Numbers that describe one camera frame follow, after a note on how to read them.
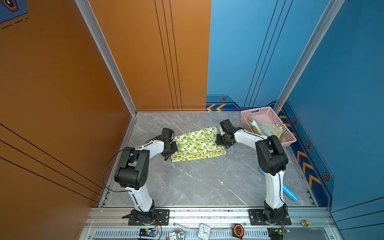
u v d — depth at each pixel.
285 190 0.80
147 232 0.71
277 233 0.70
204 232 0.68
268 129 1.06
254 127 0.97
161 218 0.74
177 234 0.63
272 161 0.55
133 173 0.49
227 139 0.77
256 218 0.72
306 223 0.70
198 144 1.00
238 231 0.67
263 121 1.13
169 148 0.82
